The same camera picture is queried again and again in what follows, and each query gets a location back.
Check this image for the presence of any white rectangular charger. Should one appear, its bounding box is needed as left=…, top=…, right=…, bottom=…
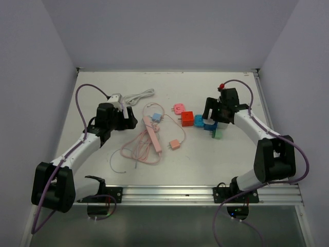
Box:
left=217, top=122, right=229, bottom=130

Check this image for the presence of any light blue adapter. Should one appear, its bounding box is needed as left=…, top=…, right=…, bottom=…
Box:
left=194, top=114, right=205, bottom=128

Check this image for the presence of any blue charger plug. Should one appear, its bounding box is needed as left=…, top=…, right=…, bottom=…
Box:
left=152, top=113, right=162, bottom=123

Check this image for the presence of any red cube socket adapter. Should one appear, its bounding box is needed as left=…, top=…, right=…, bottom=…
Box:
left=178, top=111, right=194, bottom=127

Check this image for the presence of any green plug adapter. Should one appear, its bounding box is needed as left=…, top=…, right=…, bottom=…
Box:
left=209, top=129, right=223, bottom=140

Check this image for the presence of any pink socket adapter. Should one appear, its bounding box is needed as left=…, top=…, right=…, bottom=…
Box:
left=171, top=103, right=186, bottom=115

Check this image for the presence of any pink power strip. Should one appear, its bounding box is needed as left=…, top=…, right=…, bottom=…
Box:
left=142, top=116, right=162, bottom=154

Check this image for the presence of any orange charger plug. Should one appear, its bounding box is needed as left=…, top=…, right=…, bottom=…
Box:
left=169, top=139, right=181, bottom=150

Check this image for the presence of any purple power strip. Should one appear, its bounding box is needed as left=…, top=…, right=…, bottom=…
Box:
left=121, top=102, right=129, bottom=119

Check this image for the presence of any blue cube socket adapter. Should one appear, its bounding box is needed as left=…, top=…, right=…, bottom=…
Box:
left=204, top=121, right=218, bottom=131

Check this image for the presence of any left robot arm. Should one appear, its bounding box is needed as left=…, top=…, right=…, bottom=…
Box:
left=31, top=102, right=138, bottom=213

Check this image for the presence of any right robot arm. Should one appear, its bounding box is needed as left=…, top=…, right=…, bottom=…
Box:
left=202, top=87, right=296, bottom=202

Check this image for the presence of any white power cord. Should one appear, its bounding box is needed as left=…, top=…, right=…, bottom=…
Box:
left=122, top=89, right=156, bottom=106

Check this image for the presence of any thick pink power cord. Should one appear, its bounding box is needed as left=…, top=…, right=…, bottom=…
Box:
left=120, top=125, right=163, bottom=165

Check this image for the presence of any light blue usb cable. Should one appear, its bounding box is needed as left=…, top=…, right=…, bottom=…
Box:
left=109, top=149, right=141, bottom=174

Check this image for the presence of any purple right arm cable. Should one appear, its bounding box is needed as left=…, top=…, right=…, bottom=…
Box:
left=213, top=79, right=310, bottom=247

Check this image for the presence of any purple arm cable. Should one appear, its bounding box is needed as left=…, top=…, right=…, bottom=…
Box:
left=213, top=79, right=310, bottom=247
left=30, top=83, right=111, bottom=235

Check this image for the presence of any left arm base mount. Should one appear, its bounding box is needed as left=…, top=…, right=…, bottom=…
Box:
left=75, top=175, right=123, bottom=222

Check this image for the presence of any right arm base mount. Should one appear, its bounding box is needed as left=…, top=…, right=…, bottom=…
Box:
left=212, top=177, right=260, bottom=220

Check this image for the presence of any aluminium side rail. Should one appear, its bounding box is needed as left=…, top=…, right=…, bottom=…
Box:
left=253, top=68, right=290, bottom=185

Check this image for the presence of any aluminium front rail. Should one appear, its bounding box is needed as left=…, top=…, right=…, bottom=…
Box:
left=33, top=184, right=305, bottom=206

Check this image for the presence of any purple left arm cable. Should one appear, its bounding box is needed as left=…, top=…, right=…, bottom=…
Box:
left=30, top=83, right=111, bottom=235

